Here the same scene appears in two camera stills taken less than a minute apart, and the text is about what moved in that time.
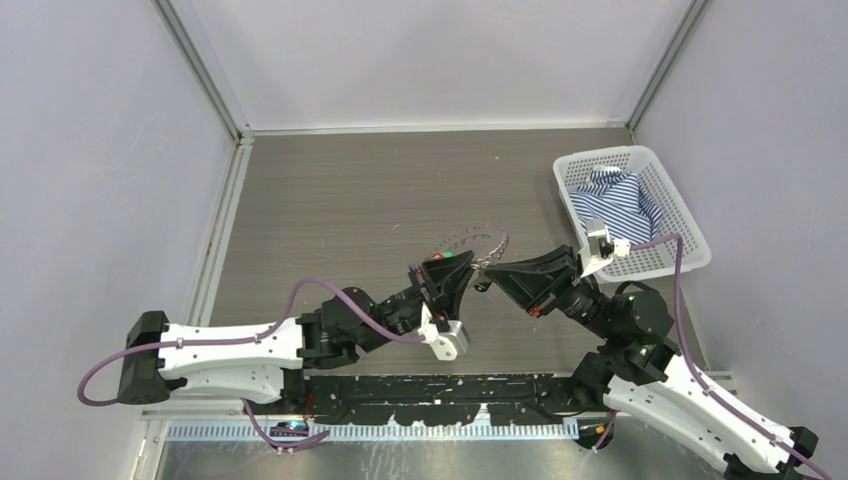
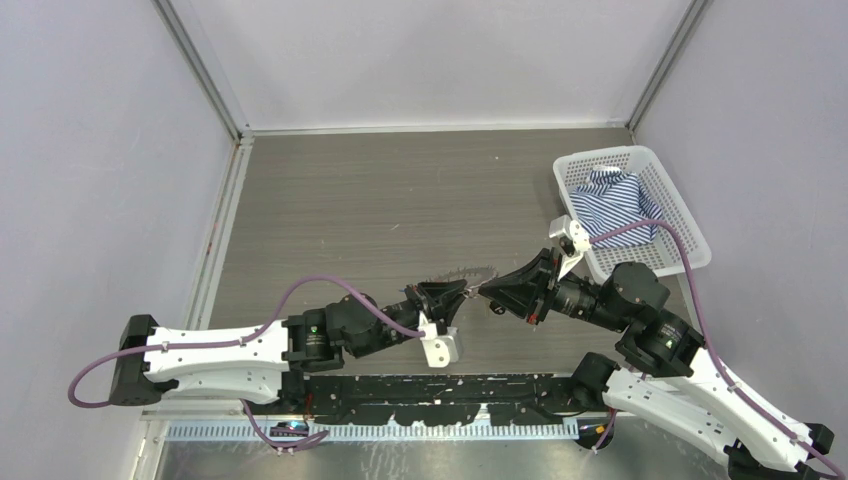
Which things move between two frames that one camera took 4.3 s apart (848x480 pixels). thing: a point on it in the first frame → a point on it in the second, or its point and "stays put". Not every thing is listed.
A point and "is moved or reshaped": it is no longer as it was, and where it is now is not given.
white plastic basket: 677,217 stays put
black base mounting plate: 525,400 stays put
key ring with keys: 495,254 is moved or reshaped
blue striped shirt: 617,197 stays put
